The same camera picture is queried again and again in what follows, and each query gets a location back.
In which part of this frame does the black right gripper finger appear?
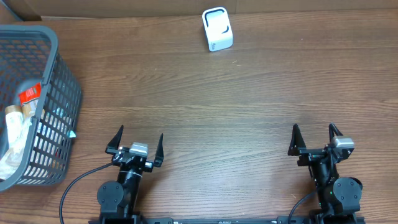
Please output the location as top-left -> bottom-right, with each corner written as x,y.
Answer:
287,124 -> 307,156
328,123 -> 343,142

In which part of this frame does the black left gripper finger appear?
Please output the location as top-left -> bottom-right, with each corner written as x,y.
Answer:
105,125 -> 124,154
154,133 -> 164,167

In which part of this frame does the brown cardboard backdrop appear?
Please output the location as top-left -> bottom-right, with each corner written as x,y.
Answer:
1,0 -> 397,21

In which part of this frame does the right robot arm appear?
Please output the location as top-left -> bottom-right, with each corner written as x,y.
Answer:
287,123 -> 366,224

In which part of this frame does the red orange pasta package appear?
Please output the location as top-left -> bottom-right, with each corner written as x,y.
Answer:
18,83 -> 42,119

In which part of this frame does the grey plastic mesh basket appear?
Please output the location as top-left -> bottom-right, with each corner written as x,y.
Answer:
1,25 -> 83,191

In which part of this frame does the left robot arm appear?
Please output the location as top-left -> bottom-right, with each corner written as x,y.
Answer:
97,126 -> 164,223

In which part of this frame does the white tube gold cap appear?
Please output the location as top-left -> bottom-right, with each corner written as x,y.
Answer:
5,105 -> 24,147

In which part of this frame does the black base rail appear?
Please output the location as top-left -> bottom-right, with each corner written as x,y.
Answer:
88,216 -> 366,224

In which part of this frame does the beige plastic pouch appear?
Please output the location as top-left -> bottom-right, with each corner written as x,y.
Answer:
1,119 -> 32,180

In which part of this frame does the teal snack packet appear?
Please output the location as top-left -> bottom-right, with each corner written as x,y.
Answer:
52,108 -> 76,139

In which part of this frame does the white barcode scanner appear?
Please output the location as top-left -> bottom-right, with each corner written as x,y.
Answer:
201,7 -> 233,52

